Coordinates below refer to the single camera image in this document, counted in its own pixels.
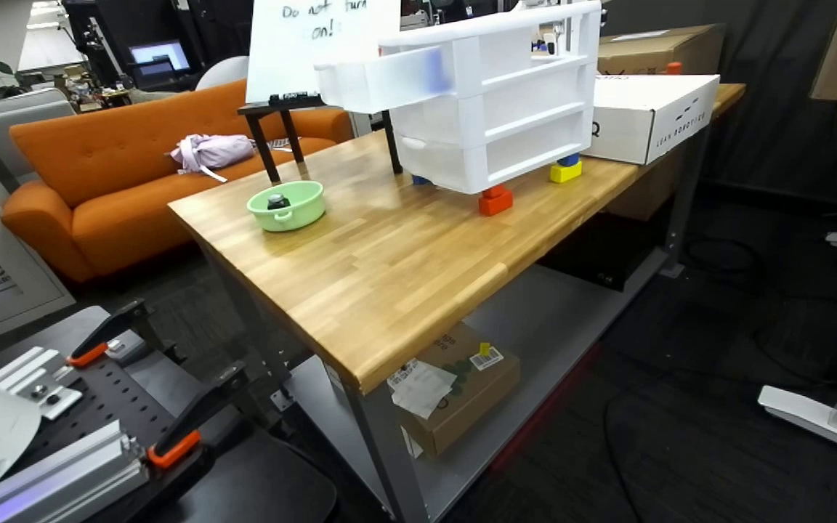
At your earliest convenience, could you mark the white desk leg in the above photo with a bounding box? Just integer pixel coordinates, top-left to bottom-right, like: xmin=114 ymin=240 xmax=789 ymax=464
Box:
xmin=752 ymin=332 xmax=837 ymax=468

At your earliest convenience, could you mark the short aluminium extrusion bracket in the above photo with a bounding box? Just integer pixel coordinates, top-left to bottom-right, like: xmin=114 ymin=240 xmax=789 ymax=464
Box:
xmin=0 ymin=342 xmax=83 ymax=425

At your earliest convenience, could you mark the long aluminium extrusion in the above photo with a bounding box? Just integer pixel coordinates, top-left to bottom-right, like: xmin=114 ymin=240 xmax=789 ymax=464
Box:
xmin=0 ymin=418 xmax=153 ymax=523

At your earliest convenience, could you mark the labelled cardboard box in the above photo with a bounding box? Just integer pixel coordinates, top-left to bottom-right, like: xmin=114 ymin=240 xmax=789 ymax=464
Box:
xmin=385 ymin=319 xmax=523 ymax=458

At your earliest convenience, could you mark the white round chair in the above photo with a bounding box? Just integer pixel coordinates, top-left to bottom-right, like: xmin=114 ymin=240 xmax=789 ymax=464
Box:
xmin=191 ymin=52 xmax=252 ymax=97

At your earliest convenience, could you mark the black clamp orange handle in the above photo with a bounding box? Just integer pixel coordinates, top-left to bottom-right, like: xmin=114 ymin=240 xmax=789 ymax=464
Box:
xmin=143 ymin=362 xmax=278 ymax=476
xmin=61 ymin=298 xmax=166 ymax=375

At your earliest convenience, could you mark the dark wooden small table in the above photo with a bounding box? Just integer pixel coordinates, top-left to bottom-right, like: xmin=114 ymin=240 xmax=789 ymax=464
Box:
xmin=234 ymin=91 xmax=407 ymax=185

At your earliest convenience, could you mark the green plastic bowl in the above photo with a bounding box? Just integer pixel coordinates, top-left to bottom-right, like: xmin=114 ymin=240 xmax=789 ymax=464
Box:
xmin=243 ymin=178 xmax=327 ymax=235

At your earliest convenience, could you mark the white translucent plastic drawer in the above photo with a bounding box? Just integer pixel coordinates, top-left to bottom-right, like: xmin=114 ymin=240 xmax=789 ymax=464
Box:
xmin=393 ymin=99 xmax=599 ymax=192
xmin=385 ymin=57 xmax=595 ymax=133
xmin=314 ymin=11 xmax=595 ymax=115

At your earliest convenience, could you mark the brown cardboard box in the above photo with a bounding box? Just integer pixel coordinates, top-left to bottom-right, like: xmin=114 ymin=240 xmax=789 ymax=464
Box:
xmin=595 ymin=22 xmax=728 ymax=81

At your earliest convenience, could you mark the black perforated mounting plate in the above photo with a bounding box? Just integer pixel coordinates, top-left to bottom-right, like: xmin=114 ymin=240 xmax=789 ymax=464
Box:
xmin=0 ymin=301 xmax=343 ymax=523

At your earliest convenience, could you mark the white flat cardboard box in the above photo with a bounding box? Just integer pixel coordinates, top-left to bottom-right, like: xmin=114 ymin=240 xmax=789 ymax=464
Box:
xmin=587 ymin=72 xmax=724 ymax=166

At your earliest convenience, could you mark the white plastic drawer cabinet frame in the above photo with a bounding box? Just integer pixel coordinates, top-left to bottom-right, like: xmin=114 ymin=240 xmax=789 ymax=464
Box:
xmin=375 ymin=0 xmax=603 ymax=197

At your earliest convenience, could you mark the cluttered grey workbench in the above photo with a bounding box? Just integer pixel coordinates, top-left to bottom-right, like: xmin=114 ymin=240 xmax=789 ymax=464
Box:
xmin=0 ymin=28 xmax=77 ymax=133

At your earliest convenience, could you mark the white paper sheet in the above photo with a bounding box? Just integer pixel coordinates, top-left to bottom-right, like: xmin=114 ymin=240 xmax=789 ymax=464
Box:
xmin=383 ymin=357 xmax=462 ymax=421

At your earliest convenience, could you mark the open laptop screen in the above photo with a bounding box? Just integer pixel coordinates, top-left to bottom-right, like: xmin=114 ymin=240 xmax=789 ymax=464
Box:
xmin=124 ymin=38 xmax=198 ymax=86

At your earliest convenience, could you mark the white printed sign panel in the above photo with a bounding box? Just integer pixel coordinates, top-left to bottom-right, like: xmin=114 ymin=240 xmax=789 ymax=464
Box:
xmin=0 ymin=124 xmax=77 ymax=357

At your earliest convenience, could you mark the black box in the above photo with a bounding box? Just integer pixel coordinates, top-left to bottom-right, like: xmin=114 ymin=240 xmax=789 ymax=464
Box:
xmin=534 ymin=204 xmax=656 ymax=293

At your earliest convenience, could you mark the red toy block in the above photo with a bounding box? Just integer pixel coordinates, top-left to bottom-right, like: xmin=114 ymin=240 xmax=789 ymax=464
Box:
xmin=476 ymin=184 xmax=516 ymax=217

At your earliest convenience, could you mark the wooden work table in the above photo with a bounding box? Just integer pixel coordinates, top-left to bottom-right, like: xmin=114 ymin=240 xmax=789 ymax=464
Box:
xmin=194 ymin=124 xmax=718 ymax=523

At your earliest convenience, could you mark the yellow toy block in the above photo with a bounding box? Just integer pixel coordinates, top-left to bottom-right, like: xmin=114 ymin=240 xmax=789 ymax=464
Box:
xmin=545 ymin=159 xmax=587 ymax=190

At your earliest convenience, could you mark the lavender crumpled cloth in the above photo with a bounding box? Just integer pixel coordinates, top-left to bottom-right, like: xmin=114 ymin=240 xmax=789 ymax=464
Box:
xmin=167 ymin=131 xmax=259 ymax=185

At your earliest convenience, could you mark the blue plastic toy bolt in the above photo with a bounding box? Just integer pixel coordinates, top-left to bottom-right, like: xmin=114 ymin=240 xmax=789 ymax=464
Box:
xmin=420 ymin=47 xmax=454 ymax=94

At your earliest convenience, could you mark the orange sofa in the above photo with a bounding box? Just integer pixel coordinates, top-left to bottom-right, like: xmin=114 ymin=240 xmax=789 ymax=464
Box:
xmin=0 ymin=79 xmax=353 ymax=285

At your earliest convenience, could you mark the wooden side table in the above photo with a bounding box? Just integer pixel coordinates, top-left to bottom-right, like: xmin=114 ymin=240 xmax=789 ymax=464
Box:
xmin=707 ymin=81 xmax=750 ymax=124

